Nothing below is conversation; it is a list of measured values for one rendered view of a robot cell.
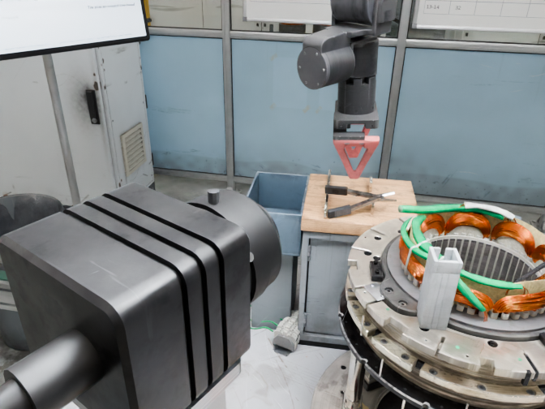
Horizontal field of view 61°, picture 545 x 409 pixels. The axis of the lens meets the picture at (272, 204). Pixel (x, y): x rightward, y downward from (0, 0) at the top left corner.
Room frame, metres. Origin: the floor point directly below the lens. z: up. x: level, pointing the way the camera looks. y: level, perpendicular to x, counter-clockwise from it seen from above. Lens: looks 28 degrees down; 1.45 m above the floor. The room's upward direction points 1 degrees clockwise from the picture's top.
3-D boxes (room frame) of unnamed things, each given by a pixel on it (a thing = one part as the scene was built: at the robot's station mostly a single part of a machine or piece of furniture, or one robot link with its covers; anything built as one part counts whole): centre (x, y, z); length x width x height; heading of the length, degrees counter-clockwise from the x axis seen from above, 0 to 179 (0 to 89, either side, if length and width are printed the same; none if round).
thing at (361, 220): (0.76, -0.16, 1.05); 0.20 x 0.19 x 0.02; 82
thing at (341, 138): (0.69, -0.13, 1.19); 0.07 x 0.07 x 0.09; 83
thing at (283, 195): (0.78, -0.01, 0.92); 0.17 x 0.11 x 0.28; 172
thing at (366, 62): (0.71, -0.12, 1.32); 0.07 x 0.06 x 0.07; 132
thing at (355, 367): (0.52, -0.14, 0.91); 0.02 x 0.02 x 0.21
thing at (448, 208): (0.56, -0.24, 1.15); 0.15 x 0.04 x 0.02; 85
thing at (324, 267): (0.76, -0.16, 0.91); 0.19 x 0.19 x 0.26; 82
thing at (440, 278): (0.40, -0.18, 1.14); 0.03 x 0.03 x 0.09; 85
